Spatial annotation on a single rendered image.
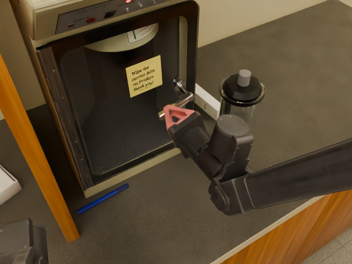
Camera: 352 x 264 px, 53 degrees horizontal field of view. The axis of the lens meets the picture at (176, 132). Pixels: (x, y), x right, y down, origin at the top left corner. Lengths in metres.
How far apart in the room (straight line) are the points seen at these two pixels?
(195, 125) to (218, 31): 0.81
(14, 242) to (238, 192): 0.33
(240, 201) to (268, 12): 1.13
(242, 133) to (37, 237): 0.34
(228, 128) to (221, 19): 0.88
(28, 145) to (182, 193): 0.44
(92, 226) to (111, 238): 0.06
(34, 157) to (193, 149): 0.28
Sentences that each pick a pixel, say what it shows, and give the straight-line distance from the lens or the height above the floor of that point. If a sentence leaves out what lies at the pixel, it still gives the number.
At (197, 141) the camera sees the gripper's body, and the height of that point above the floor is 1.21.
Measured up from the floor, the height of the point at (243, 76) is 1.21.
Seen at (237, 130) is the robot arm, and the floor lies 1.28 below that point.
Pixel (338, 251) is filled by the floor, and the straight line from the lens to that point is 2.04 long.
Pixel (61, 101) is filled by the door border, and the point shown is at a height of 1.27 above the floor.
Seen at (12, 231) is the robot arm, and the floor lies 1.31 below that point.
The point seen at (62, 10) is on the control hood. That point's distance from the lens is 0.49.
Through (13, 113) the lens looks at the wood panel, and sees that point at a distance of 0.56.
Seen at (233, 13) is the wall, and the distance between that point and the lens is 1.46.
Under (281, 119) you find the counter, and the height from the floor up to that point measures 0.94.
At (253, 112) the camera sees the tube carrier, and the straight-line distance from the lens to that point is 0.87.
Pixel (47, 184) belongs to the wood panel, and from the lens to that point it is 0.69.
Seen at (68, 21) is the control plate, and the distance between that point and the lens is 0.54.
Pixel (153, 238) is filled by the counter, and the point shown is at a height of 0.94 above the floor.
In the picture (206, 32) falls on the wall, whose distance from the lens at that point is 1.41.
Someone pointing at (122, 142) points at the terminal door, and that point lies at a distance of 0.82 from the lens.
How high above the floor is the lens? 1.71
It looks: 47 degrees down
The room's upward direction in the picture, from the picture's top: straight up
